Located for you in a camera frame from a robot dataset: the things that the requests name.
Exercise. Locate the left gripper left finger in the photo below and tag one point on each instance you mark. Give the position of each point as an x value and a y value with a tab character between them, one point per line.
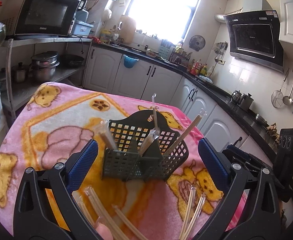
81	166

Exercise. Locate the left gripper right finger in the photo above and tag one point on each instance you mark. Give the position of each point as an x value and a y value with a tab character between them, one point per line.
217	165

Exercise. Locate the chopsticks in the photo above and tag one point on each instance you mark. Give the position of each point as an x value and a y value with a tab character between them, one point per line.
147	142
189	222
154	111
104	220
102	129

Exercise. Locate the white kitchen base cabinets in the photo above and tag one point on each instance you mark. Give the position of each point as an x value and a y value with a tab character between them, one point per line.
222	124

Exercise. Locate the person's left hand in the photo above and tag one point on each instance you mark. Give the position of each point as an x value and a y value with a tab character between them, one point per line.
103	231

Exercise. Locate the wrapped chopsticks on blanket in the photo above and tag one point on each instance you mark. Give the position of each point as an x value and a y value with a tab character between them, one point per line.
104	220

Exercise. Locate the pink cartoon bear blanket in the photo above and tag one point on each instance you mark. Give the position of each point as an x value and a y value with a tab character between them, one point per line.
58	121

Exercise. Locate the black plastic utensil basket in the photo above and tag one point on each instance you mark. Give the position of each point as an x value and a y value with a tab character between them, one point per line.
126	164

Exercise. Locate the metal kettle on counter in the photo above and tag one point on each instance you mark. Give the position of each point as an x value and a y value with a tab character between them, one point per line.
244	101

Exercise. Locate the stainless steel stacked pots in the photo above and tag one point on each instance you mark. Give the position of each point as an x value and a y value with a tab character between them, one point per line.
44	65

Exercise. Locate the metal shelf rack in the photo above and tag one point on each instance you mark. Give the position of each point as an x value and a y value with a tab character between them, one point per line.
17	95

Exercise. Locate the blue hanging trash bin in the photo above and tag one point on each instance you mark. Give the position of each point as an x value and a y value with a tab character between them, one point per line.
129	62

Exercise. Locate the black range hood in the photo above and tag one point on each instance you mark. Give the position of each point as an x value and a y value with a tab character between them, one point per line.
254	37

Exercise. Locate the blue dish drainer box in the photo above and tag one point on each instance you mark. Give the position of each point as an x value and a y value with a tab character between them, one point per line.
81	28

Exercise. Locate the black blender jug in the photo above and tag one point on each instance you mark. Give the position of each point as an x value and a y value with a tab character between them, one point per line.
81	13

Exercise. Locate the black microwave oven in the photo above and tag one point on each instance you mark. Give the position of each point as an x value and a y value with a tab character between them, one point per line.
38	17

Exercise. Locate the small wall fan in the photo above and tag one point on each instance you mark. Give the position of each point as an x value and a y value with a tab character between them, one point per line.
197	42

